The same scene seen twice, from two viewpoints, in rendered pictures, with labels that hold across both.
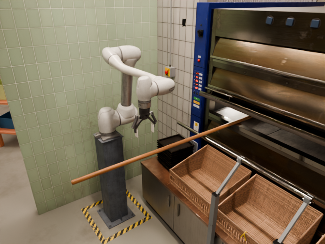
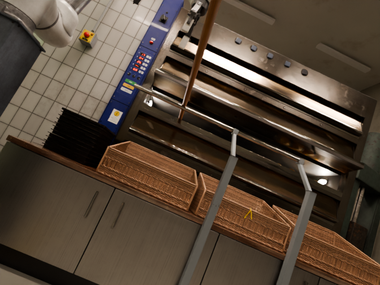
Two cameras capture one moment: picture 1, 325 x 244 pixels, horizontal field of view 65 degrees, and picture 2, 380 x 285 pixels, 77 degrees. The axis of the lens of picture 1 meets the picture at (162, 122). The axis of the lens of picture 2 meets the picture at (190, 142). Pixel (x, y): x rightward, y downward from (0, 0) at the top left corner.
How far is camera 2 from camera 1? 1.95 m
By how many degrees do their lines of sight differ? 67
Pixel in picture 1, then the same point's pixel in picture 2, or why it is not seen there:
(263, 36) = (230, 49)
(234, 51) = not seen: hidden behind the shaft
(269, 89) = (227, 91)
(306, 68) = (262, 81)
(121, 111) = (64, 9)
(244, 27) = (215, 37)
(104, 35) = not seen: outside the picture
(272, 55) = (235, 66)
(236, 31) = not seen: hidden behind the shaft
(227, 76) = (182, 70)
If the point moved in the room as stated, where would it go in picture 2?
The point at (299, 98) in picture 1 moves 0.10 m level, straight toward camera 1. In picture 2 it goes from (251, 103) to (260, 102)
